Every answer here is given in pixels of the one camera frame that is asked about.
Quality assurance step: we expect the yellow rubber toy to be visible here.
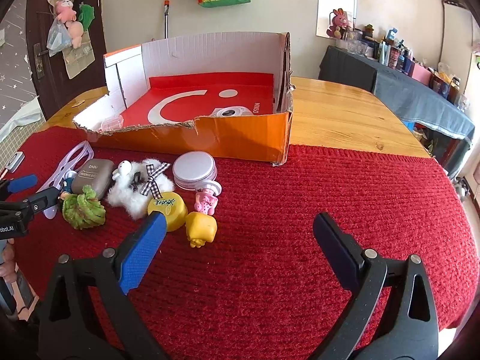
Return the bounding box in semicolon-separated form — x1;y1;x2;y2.
185;211;218;249

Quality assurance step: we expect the pink toy figure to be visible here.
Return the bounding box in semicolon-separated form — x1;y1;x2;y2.
194;180;223;216

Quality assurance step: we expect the person's left hand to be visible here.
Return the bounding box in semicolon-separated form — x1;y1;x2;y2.
0;241;17;289

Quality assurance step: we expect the dark brown door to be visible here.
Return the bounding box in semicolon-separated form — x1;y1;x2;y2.
26;0;107;121

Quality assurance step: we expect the red knitted blanket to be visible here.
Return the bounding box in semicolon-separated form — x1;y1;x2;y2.
7;125;475;360

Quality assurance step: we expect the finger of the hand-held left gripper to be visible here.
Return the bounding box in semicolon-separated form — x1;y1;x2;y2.
0;173;38;200
0;188;61;214

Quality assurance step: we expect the small clear plastic case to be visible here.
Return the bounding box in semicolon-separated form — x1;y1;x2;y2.
98;115;124;133

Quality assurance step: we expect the white cardboard box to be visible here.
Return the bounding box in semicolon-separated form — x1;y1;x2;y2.
72;32;294;166

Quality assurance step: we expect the pink rabbit plush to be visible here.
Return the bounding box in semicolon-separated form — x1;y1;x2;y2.
326;7;349;39

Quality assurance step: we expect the white fluffy rabbit scrunchie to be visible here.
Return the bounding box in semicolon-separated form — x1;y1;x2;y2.
107;158;176;220

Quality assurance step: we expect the lavender plastic clip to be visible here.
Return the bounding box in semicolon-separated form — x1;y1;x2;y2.
37;140;94;219

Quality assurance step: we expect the orange-tipped mop pole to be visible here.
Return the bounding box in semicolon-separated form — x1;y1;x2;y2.
162;0;171;40

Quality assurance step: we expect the white toy camera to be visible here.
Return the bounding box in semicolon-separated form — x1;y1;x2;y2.
211;106;241;118

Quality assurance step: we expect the pink plush toy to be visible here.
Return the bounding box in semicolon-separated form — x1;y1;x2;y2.
55;0;77;23

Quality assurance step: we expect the metal door handle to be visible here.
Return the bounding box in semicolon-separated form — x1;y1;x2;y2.
33;43;51;80

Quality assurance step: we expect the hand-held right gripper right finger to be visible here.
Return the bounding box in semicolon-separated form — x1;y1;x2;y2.
312;212;439;360

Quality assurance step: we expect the row of bottles and jars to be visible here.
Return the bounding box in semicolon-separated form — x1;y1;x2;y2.
347;24;469;109

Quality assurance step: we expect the small doll figurine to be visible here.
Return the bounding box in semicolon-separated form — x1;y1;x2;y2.
56;170;77;205

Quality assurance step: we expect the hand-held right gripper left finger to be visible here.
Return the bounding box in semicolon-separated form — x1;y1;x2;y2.
37;212;173;360

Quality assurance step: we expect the yellow round container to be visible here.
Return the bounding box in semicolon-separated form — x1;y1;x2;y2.
147;191;188;232

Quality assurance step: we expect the peach plush toy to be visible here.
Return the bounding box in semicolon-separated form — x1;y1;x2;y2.
67;20;84;49

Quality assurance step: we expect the taupe eye shadow case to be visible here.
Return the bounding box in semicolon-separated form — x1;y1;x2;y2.
71;158;116;200

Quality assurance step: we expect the dark cloth covered table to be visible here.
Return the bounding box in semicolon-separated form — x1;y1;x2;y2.
319;45;476;175

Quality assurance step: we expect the beige hanging organiser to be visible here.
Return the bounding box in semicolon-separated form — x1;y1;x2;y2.
52;0;94;79

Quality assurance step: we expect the round silver tin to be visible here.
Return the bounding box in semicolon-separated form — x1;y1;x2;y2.
172;151;218;190

